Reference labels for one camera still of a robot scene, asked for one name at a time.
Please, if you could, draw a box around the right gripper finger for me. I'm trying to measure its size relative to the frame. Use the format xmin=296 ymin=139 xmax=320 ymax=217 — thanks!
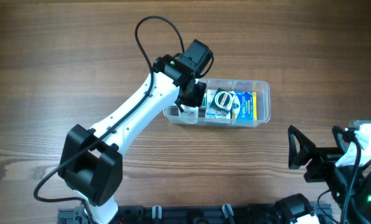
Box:
xmin=332 ymin=126 xmax=352 ymax=154
xmin=288 ymin=125 xmax=316 ymax=169

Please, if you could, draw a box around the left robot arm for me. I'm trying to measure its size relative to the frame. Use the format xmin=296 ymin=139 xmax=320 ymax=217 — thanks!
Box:
xmin=58 ymin=40 xmax=214 ymax=223

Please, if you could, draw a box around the white green medicine box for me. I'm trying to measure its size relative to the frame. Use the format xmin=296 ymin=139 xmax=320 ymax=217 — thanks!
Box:
xmin=167 ymin=94 xmax=207 ymax=117

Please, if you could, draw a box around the white lotion bottle clear cap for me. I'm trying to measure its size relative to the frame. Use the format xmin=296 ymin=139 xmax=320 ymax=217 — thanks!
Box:
xmin=179 ymin=105 xmax=199 ymax=119

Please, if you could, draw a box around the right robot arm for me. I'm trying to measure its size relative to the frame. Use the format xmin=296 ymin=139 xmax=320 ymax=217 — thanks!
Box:
xmin=288 ymin=120 xmax=371 ymax=223

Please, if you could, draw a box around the green Zam-Buk tin box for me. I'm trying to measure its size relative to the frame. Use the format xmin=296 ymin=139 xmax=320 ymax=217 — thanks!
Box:
xmin=210 ymin=88 xmax=236 ymax=114

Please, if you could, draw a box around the clear plastic container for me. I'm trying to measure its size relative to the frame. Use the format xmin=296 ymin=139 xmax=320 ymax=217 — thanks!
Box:
xmin=163 ymin=78 xmax=271 ymax=128

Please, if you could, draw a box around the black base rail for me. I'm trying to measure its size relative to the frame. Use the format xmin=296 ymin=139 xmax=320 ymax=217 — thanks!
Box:
xmin=57 ymin=202 xmax=334 ymax=224

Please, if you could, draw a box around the blue VapoDrops box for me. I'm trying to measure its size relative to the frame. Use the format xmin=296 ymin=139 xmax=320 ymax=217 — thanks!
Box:
xmin=231 ymin=91 xmax=257 ymax=121

